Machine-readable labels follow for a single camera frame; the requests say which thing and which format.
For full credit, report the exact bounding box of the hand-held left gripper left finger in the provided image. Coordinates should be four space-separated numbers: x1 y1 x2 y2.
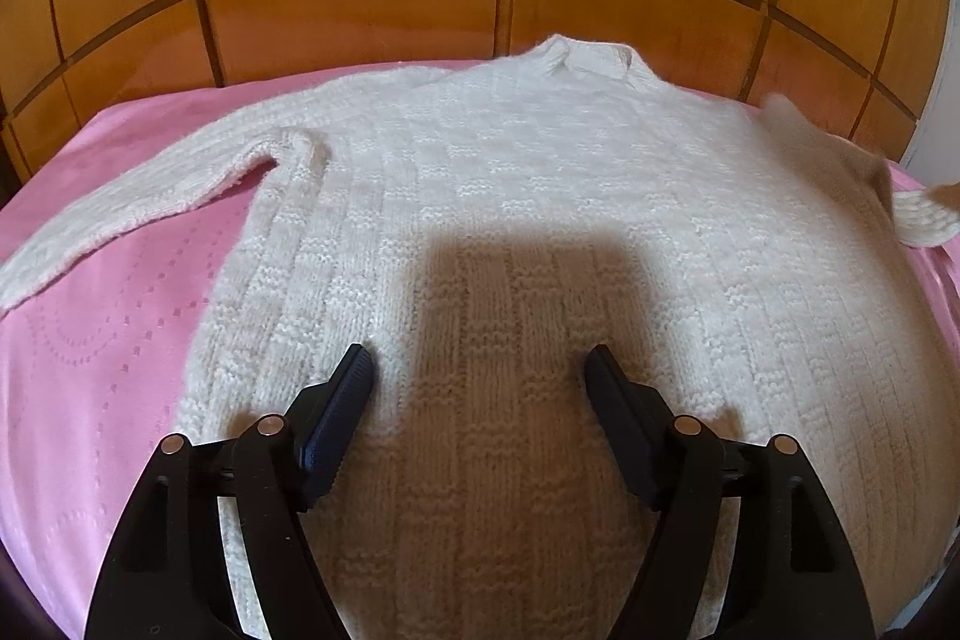
84 344 374 640

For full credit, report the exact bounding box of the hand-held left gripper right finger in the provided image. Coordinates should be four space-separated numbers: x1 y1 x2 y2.
584 344 875 640

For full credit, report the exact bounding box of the pink bedspread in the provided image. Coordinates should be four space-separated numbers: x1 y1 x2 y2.
0 59 960 640

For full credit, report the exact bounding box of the wooden panelled headboard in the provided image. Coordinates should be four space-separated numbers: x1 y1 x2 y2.
0 0 960 191

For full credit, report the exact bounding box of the white knit sweater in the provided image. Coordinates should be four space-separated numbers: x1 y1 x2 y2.
0 34 953 640

